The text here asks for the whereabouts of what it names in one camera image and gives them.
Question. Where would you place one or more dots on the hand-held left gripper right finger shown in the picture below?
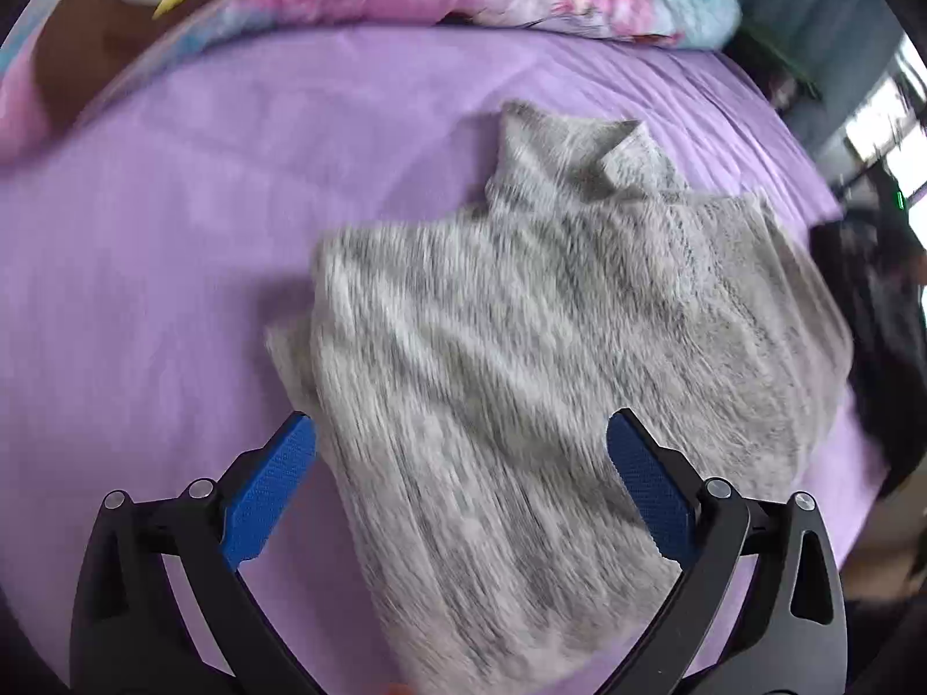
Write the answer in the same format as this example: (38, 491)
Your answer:
(648, 481)

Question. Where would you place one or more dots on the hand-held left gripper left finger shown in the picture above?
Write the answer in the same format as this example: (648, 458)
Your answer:
(271, 481)

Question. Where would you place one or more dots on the grey knit sweater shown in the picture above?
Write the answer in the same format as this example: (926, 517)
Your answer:
(521, 333)

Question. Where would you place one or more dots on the window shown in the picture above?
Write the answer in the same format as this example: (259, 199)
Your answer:
(887, 116)

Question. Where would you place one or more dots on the purple bed sheet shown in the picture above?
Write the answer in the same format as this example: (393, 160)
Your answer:
(159, 246)

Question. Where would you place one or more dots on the grey-blue curtain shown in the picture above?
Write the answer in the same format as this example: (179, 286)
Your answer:
(811, 22)

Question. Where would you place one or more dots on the brown printed pillow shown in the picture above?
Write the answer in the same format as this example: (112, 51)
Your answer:
(94, 58)

